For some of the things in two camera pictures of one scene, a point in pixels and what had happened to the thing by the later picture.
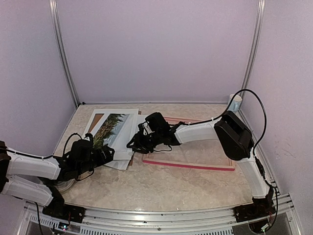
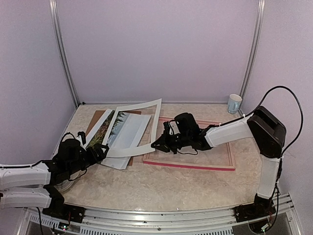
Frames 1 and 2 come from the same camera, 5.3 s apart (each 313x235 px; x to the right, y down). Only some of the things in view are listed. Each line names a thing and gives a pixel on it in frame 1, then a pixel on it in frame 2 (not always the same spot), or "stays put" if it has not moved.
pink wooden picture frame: [180, 121] stays put
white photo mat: [116, 111] → [151, 147]
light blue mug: [235, 103] stays put
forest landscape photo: [108, 131] stays put
